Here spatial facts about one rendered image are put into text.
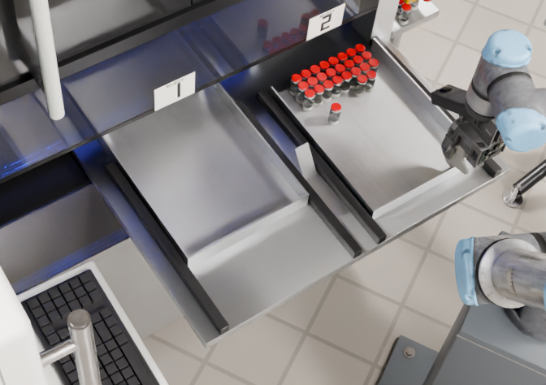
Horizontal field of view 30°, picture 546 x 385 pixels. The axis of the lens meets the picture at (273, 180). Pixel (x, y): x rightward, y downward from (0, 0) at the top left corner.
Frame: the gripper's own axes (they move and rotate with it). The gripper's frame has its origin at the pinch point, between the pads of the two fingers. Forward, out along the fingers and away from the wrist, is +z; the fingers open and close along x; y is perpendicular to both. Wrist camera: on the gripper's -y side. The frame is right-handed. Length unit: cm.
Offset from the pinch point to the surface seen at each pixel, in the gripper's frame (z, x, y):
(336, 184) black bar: 1.7, -21.6, -7.7
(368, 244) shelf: 3.7, -23.5, 5.1
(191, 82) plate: -11, -38, -34
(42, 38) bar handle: -45, -67, -27
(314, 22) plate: -11.8, -10.1, -33.9
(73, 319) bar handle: -56, -85, 19
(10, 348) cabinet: -61, -93, 21
